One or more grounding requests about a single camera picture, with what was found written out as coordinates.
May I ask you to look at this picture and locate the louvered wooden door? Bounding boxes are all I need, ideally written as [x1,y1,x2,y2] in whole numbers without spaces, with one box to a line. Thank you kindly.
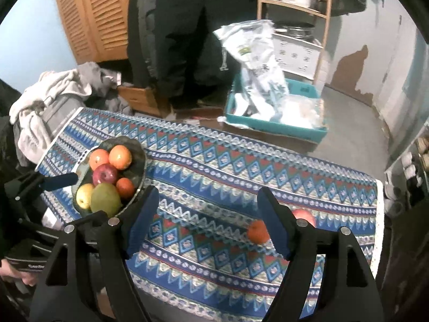
[52,0,133,64]

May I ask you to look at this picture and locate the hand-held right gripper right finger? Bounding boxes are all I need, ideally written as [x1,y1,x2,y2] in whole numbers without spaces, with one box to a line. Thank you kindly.
[256,187,384,322]

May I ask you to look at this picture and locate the clear plastic bag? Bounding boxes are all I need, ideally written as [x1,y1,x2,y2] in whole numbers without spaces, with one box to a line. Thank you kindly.
[281,94,324,130]

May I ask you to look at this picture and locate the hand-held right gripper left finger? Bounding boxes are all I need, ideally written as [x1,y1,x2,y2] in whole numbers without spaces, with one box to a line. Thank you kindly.
[32,186,160,322]

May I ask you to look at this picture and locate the white patterned box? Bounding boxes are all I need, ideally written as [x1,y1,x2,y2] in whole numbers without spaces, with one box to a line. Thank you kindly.
[273,35,323,78]

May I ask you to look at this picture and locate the dark cloth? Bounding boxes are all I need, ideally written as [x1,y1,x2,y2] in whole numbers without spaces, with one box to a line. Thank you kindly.
[318,0,368,16]

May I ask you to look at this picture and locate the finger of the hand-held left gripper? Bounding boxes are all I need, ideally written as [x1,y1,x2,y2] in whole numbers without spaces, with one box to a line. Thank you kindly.
[5,171,80,205]
[17,219,66,243]

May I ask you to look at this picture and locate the small reddish orange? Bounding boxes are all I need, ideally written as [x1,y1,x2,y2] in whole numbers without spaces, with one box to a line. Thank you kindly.
[89,148,110,171]

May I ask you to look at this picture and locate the wooden shelf rack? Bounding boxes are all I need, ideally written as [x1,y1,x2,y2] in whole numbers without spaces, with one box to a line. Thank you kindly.
[256,0,334,86]

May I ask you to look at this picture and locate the round metal pan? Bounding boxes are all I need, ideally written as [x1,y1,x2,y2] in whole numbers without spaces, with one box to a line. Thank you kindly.
[275,23,316,39]

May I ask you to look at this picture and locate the person's left hand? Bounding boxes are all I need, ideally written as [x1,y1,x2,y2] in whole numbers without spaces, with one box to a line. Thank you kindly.
[0,258,39,288]

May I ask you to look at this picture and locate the blue patterned tablecloth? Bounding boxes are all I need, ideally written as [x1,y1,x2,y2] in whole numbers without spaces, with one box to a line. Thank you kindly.
[35,107,383,319]

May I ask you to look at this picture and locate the dark green glass bowl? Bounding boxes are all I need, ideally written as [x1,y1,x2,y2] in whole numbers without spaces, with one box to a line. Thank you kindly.
[71,136,147,218]

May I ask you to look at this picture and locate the large orange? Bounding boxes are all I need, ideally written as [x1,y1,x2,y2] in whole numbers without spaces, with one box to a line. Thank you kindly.
[108,145,132,170]

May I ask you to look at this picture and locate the yellow-green mango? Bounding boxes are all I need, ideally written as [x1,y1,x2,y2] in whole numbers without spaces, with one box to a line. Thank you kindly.
[90,183,123,218]

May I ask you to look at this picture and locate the white printed plastic bag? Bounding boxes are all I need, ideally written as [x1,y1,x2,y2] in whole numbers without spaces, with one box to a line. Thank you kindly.
[213,19,289,122]

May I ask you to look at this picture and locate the dark hanging coats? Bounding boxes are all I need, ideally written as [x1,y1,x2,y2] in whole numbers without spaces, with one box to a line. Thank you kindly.
[127,0,258,108]

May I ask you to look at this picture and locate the teal plastic bin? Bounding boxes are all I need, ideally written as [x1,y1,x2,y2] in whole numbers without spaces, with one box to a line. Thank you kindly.
[225,74,328,143]

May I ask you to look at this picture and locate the yellow apple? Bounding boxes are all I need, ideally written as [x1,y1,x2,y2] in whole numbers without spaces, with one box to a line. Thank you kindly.
[76,183,95,210]

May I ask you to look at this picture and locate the grey clothes pile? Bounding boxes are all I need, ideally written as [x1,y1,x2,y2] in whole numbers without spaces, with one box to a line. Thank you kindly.
[9,62,133,167]

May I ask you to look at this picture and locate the red apple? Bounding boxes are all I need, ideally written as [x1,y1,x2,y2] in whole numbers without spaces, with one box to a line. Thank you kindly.
[93,163,119,186]
[291,209,317,229]

